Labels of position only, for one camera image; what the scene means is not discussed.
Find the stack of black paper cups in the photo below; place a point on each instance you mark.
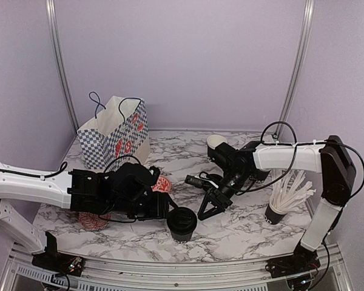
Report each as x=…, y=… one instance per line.
x=259, y=176

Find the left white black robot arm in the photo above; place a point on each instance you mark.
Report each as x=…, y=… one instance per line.
x=33, y=186

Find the black cup holding straws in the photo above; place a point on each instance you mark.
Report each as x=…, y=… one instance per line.
x=272, y=215

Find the black plastic cup lid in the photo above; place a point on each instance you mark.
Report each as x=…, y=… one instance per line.
x=182, y=219

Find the red geometric ceramic bowl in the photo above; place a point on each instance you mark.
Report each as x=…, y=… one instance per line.
x=92, y=222

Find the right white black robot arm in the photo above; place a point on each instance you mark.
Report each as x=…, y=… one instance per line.
x=329, y=157

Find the red floral ceramic bowl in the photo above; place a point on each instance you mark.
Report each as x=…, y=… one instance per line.
x=163, y=185

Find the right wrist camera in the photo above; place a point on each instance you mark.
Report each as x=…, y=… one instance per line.
x=200, y=183

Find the blue checkered paper bag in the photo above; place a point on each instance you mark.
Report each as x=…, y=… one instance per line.
x=117, y=133

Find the black paper coffee cup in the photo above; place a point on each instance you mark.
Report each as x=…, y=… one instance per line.
x=182, y=224

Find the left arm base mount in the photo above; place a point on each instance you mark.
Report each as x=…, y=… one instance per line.
x=52, y=259

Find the bundle of white wrapped straws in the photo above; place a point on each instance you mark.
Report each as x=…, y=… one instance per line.
x=291, y=192

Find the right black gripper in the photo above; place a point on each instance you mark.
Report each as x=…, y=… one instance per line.
x=219, y=201

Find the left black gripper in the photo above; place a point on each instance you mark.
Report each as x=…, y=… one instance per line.
x=160, y=208

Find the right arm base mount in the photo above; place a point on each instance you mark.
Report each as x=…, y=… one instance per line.
x=301, y=260

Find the aluminium front frame rail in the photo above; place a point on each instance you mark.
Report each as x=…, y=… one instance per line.
x=116, y=274

